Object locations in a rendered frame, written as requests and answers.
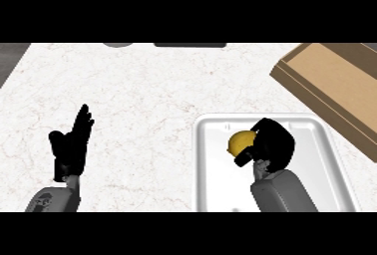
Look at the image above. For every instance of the grey round object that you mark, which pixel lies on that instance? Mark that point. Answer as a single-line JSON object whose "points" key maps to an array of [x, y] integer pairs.
{"points": [[117, 45]]}

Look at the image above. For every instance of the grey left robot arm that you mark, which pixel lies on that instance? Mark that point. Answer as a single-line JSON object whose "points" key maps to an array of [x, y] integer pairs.
{"points": [[56, 196]]}

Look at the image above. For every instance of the brown cardboard box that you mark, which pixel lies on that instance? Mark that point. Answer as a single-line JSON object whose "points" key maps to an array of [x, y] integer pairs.
{"points": [[333, 86]]}

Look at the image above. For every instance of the dark flat appliance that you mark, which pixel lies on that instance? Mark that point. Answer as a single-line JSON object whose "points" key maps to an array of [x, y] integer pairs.
{"points": [[189, 45]]}

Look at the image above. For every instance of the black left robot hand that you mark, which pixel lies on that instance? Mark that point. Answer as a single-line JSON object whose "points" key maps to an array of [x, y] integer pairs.
{"points": [[71, 146]]}

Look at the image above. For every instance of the white tray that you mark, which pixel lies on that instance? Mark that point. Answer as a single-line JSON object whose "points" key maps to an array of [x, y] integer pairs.
{"points": [[210, 172]]}

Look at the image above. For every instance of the yellow lemon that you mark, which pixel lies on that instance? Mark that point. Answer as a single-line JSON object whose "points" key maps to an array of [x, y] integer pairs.
{"points": [[239, 143]]}

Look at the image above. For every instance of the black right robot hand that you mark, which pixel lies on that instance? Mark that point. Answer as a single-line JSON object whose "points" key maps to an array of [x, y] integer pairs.
{"points": [[275, 144]]}

